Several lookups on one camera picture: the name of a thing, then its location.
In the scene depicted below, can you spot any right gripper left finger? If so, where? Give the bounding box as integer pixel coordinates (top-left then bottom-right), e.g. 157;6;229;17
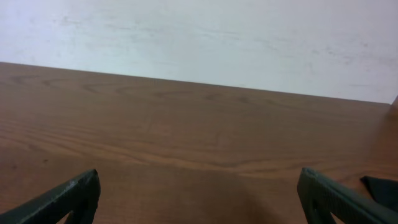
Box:
1;169;101;224

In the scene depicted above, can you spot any black garment with logo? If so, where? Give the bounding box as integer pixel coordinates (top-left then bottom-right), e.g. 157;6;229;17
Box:
360;176;398;212

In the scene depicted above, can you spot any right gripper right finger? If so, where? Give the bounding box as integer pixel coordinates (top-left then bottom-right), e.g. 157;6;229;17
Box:
297;167;397;224

